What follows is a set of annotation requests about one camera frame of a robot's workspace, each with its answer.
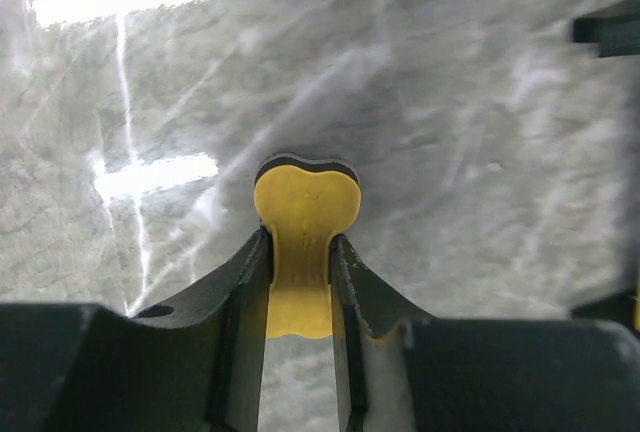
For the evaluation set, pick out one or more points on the yellow bone-shaped eraser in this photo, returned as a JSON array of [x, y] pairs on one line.
[[303, 203]]

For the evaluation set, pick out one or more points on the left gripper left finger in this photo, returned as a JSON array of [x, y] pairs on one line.
[[192, 362]]

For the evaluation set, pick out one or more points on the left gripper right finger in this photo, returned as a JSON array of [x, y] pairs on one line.
[[399, 368]]

